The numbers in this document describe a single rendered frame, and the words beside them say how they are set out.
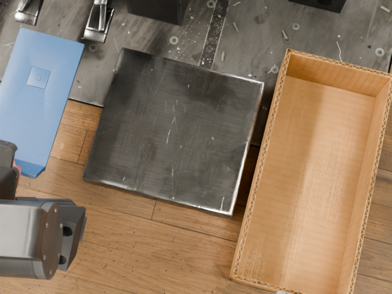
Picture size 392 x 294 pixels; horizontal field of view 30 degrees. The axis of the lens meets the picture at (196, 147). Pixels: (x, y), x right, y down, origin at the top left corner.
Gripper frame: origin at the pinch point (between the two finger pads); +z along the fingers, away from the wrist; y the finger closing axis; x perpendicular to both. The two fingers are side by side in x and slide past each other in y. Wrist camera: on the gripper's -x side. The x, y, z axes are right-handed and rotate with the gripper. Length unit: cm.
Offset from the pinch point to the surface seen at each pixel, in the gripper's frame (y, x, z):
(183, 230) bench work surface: -5.5, -18.6, 8.2
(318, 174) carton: 3.5, -31.7, 12.6
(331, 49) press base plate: 16.4, -30.1, 21.0
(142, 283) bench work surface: -11.2, -15.8, 4.9
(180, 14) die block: 16.3, -12.0, 17.6
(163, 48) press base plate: 11.8, -10.8, 18.9
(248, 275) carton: -7.7, -26.7, 6.1
